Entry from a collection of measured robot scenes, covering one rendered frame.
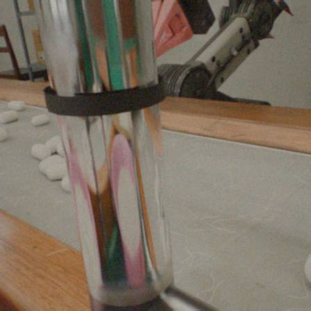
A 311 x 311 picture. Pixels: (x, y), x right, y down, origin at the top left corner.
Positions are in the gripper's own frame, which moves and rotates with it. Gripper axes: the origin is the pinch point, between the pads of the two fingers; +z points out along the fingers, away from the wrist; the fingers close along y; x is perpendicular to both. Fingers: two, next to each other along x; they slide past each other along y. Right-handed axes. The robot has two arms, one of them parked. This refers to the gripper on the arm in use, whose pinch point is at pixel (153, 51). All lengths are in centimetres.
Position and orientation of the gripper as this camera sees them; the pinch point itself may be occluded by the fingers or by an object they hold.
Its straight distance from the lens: 56.8
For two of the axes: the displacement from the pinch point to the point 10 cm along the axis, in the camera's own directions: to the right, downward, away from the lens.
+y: 7.5, 2.0, -6.4
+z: -4.6, 8.4, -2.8
